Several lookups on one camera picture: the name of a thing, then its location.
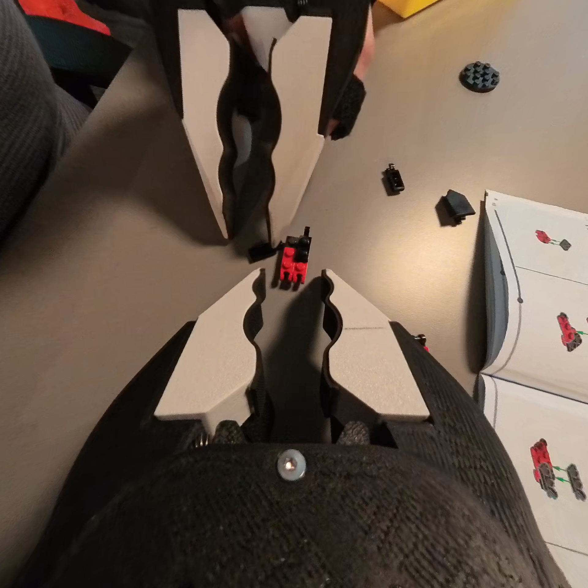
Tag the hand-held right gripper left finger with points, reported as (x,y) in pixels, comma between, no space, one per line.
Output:
(211,372)

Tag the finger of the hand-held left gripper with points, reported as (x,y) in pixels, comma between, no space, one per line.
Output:
(202,92)
(303,101)

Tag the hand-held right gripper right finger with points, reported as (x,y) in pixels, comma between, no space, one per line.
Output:
(376,376)

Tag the yellow plastic bin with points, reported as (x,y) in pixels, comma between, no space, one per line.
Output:
(409,5)

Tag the small black lego piece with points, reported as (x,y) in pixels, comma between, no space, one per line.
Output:
(393,179)
(302,243)
(262,251)
(454,206)

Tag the small red black lego assembly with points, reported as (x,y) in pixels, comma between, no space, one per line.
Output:
(291,266)

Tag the lego instruction booklet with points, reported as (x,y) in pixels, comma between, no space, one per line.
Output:
(542,285)

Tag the black red yellow lego assembly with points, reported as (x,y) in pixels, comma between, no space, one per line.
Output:
(421,342)

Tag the person's left hand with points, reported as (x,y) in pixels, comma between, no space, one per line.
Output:
(366,50)

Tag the small dark round disc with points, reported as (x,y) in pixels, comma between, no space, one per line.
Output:
(480,76)

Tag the red teal object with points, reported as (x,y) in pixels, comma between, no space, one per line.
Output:
(69,27)

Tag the person's dark grey clothing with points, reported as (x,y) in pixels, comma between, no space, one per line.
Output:
(27,115)

